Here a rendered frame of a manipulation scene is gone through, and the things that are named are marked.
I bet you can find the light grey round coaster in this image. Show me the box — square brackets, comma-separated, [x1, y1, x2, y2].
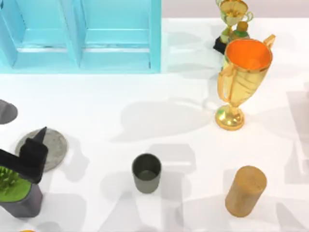
[14, 128, 69, 173]

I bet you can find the dark grey pot green plant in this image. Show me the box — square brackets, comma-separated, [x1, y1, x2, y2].
[0, 165, 44, 218]

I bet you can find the dark grey round coaster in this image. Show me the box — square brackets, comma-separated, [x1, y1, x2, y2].
[0, 99, 18, 125]

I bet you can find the dark grey-green cup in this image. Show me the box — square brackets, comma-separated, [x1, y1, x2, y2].
[131, 153, 162, 194]

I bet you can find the light blue rack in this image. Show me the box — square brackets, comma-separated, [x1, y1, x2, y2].
[0, 0, 162, 74]

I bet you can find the large gold trophy orange inside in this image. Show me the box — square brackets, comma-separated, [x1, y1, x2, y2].
[215, 34, 277, 131]

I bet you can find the wooden cylinder cup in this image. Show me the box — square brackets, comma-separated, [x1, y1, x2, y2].
[224, 165, 267, 218]

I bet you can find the small green and brown figure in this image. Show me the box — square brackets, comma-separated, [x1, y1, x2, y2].
[234, 21, 251, 40]

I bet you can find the small gold trophy black base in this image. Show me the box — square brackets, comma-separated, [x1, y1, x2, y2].
[213, 0, 254, 56]

